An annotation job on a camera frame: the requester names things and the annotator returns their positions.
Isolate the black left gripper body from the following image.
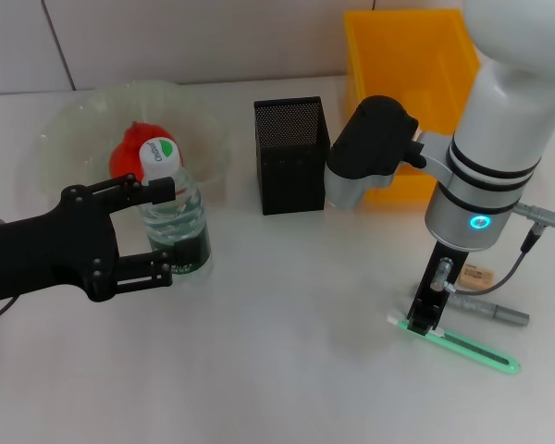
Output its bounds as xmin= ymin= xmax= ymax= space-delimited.
xmin=0 ymin=184 xmax=121 ymax=305

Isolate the grey marker pen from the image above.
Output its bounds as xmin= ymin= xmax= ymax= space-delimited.
xmin=445 ymin=290 xmax=531 ymax=327

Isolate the red-orange toy orange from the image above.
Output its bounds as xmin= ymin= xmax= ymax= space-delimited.
xmin=109 ymin=120 xmax=181 ymax=182

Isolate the green utility knife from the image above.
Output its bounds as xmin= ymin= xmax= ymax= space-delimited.
xmin=387 ymin=315 xmax=523 ymax=376

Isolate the pale green glass fruit plate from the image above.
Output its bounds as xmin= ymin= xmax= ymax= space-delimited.
xmin=35 ymin=80 xmax=233 ymax=198

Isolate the yellow plastic bin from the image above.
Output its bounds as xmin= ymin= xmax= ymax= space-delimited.
xmin=342 ymin=7 xmax=483 ymax=204

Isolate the clear green-label water bottle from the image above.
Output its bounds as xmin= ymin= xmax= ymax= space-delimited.
xmin=137 ymin=137 xmax=213 ymax=278

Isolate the right gripper cable with plug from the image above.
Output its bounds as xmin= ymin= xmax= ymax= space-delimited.
xmin=433 ymin=202 xmax=555 ymax=295

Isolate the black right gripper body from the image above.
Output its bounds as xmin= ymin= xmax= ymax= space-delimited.
xmin=410 ymin=241 xmax=472 ymax=305

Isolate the black mesh pen holder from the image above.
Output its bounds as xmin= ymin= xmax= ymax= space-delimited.
xmin=253 ymin=95 xmax=331 ymax=216

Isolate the beige eraser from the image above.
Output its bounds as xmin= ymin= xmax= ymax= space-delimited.
xmin=459 ymin=262 xmax=496 ymax=293

